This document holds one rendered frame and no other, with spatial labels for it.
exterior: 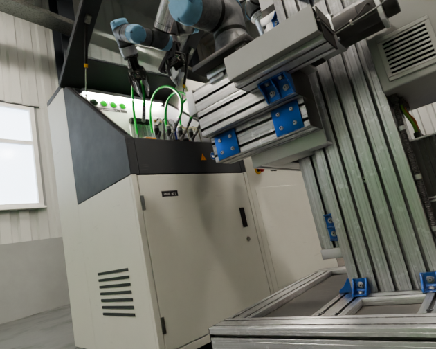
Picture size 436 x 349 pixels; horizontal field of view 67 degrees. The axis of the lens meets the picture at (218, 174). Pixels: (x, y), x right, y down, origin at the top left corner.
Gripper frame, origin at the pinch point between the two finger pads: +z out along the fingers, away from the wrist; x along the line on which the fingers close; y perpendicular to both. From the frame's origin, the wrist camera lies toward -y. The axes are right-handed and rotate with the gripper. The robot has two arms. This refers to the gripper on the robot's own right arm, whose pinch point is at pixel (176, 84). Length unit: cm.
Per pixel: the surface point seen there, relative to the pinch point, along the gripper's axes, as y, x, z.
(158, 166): 1.5, -20.5, 43.5
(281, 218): 2, 57, 75
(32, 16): -361, 53, -309
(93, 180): -33, -34, 40
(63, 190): -74, -34, 34
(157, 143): 1.5, -18.8, 33.0
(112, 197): -17, -34, 52
